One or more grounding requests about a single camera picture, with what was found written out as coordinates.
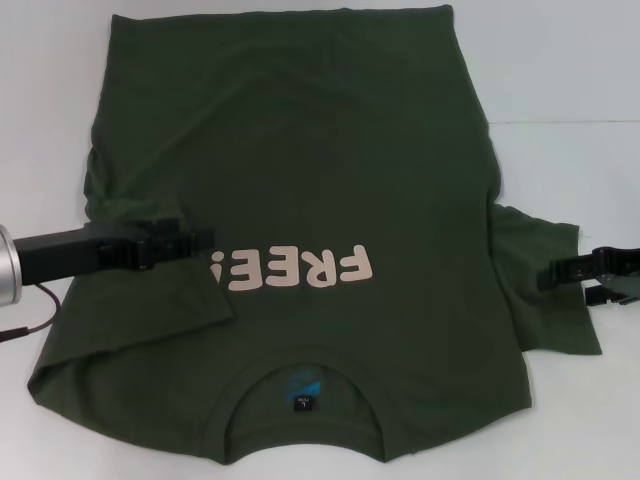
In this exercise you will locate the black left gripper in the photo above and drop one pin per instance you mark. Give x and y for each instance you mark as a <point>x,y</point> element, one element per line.
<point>65,255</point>

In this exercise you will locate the dark green FREE! t-shirt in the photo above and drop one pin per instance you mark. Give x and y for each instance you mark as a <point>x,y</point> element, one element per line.
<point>320,175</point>

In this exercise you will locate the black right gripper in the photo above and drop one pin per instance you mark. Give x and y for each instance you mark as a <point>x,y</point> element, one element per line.
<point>622,270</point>

